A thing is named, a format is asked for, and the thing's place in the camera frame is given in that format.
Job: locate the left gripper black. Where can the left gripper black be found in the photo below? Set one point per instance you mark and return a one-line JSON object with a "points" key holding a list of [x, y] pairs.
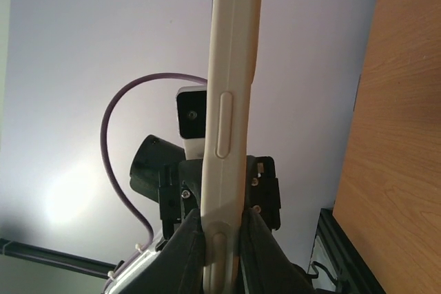
{"points": [[179, 192]]}

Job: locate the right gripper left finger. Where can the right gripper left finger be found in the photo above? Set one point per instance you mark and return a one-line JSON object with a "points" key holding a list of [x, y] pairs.
{"points": [[179, 266]]}

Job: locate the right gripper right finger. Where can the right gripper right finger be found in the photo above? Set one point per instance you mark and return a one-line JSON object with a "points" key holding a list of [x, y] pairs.
{"points": [[264, 268]]}

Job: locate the white phone case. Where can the white phone case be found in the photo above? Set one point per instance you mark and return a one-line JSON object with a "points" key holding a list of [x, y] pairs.
{"points": [[232, 64]]}

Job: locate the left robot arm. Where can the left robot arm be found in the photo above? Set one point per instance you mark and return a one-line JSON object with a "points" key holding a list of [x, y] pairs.
{"points": [[153, 154]]}

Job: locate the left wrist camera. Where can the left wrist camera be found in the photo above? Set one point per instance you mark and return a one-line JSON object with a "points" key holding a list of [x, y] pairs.
{"points": [[191, 103]]}

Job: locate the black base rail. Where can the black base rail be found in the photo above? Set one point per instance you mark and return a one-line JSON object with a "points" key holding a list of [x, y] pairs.
{"points": [[335, 265]]}

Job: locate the black left frame post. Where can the black left frame post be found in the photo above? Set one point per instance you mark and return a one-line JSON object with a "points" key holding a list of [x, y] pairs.
{"points": [[56, 259]]}

